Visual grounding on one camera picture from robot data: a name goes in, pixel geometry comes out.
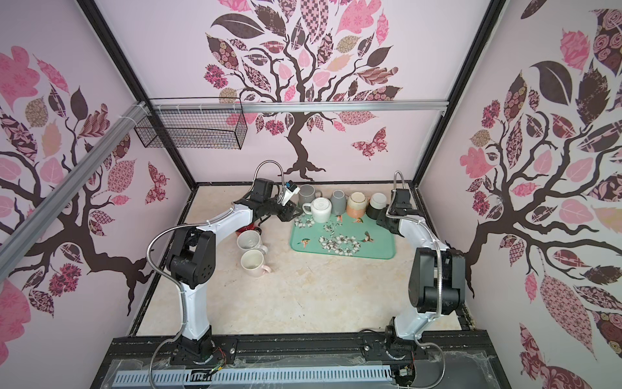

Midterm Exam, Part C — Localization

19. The red mug black handle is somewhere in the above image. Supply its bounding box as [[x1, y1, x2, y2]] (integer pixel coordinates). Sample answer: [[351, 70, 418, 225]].
[[237, 224, 262, 234]]

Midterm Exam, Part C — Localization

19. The cream beige mug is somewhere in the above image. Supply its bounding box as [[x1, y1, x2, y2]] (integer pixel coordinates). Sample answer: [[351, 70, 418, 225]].
[[236, 230, 268, 254]]

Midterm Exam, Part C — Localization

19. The pale pink mug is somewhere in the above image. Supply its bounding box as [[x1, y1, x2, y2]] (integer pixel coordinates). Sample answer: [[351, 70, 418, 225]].
[[241, 249, 272, 278]]

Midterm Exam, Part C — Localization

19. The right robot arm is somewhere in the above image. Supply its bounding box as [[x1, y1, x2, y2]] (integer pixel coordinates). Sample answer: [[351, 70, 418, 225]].
[[377, 188, 466, 361]]

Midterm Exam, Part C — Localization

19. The white and black mug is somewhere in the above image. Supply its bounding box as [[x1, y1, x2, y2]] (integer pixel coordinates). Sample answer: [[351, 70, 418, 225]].
[[366, 192, 387, 220]]

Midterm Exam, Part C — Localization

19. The cream and peach mug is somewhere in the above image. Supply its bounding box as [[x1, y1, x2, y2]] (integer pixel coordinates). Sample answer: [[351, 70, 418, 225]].
[[346, 192, 368, 219]]

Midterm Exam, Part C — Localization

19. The dark grey mug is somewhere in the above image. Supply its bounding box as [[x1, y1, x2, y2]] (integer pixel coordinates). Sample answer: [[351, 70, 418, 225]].
[[298, 184, 322, 207]]

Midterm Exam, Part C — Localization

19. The white ribbed base mug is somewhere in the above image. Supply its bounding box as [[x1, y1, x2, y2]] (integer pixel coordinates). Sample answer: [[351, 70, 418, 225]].
[[302, 197, 332, 224]]

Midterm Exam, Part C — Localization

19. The light grey mug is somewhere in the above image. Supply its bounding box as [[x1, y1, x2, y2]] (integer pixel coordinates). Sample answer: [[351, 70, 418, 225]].
[[330, 190, 348, 216]]

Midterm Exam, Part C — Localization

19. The green floral serving tray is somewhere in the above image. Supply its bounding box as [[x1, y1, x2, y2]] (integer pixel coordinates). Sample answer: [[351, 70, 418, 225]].
[[290, 214, 396, 260]]

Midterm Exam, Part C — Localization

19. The black wire basket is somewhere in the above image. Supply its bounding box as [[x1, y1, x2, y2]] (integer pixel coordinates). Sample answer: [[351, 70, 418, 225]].
[[134, 97, 248, 150]]

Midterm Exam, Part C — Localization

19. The aluminium rail back wall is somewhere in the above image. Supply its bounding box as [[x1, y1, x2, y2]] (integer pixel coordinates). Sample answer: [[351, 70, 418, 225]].
[[152, 100, 449, 113]]

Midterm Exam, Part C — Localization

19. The aluminium rail wall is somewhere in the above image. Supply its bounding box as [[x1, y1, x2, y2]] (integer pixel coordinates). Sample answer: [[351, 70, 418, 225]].
[[1, 102, 148, 280], [152, 100, 449, 113]]

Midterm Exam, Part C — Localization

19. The white slotted cable duct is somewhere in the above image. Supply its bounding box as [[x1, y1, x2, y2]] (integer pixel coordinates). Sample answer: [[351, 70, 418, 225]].
[[111, 366, 393, 388]]

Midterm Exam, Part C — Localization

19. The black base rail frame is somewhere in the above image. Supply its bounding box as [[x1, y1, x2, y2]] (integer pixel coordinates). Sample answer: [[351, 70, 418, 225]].
[[92, 329, 510, 388]]

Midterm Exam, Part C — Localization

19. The aluminium rail left wall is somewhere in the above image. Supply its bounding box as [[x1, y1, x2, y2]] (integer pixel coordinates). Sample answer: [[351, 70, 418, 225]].
[[1, 102, 148, 280]]

